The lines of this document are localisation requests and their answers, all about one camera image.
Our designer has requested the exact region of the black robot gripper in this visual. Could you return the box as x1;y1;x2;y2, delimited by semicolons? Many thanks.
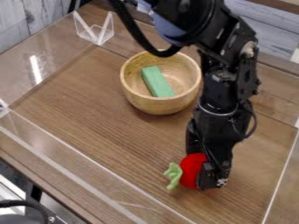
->
186;101;256;191

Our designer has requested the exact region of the red plush tomato toy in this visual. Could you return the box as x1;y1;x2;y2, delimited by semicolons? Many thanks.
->
164;152;210;191

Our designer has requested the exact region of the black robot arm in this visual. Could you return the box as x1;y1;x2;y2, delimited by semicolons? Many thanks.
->
147;0;261;190

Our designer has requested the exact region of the green rectangular block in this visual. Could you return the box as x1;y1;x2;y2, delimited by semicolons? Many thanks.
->
142;66;176;97

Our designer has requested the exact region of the wooden bowl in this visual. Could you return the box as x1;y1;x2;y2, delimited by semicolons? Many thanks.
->
121;52;202;116

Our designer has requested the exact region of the clear acrylic table barrier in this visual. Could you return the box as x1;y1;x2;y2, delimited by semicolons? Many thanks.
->
0;101;296;224

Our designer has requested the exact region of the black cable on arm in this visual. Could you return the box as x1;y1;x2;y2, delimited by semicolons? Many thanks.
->
109;0;186;58

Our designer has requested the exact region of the black metal bracket with bolt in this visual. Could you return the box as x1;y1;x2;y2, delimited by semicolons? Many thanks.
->
25;185;69;224

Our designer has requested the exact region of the black cable lower left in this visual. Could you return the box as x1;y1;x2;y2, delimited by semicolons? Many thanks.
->
0;199;53;224

